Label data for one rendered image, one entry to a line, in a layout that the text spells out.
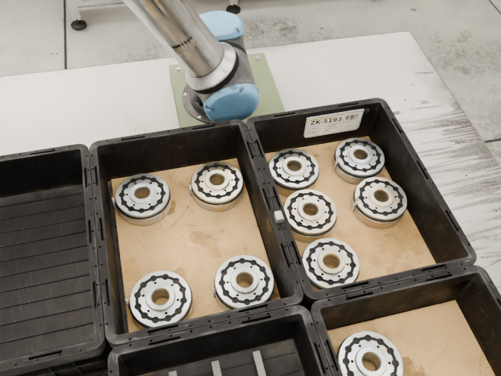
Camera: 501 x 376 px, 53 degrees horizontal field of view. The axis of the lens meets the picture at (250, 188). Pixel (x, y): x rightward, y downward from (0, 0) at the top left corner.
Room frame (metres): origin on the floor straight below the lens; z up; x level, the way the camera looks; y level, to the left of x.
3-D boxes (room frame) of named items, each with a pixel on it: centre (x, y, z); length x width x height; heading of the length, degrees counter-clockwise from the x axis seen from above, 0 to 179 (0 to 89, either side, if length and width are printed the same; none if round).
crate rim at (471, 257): (0.56, -0.18, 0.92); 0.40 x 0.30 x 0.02; 17
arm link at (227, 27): (0.94, 0.09, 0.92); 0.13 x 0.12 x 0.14; 14
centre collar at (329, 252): (0.44, -0.15, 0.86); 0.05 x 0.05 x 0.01
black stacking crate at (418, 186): (0.56, -0.18, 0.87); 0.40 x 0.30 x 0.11; 17
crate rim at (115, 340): (0.47, 0.11, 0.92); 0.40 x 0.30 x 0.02; 17
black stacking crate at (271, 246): (0.47, 0.11, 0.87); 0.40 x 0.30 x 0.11; 17
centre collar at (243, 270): (0.39, 0.00, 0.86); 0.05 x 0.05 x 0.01
